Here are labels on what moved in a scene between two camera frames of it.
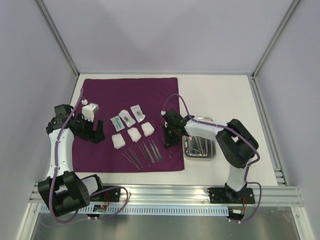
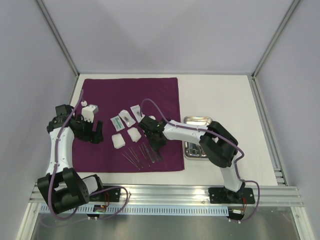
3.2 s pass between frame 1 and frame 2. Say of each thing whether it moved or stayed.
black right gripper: moved
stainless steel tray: stayed
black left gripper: stayed
